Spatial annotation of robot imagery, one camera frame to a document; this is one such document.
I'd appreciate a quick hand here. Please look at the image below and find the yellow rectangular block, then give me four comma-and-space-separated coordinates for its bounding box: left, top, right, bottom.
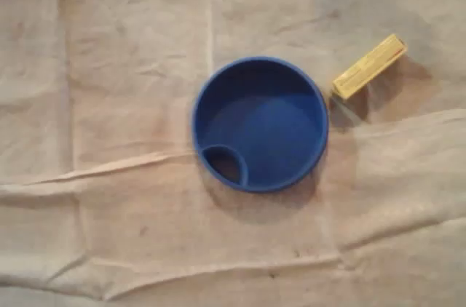
331, 33, 408, 100

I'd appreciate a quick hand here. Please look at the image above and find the blue round bowl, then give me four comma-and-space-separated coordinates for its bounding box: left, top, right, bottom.
191, 55, 330, 194

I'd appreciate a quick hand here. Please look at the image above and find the beige wrinkled table cloth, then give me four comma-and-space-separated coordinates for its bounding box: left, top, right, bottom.
0, 0, 466, 307

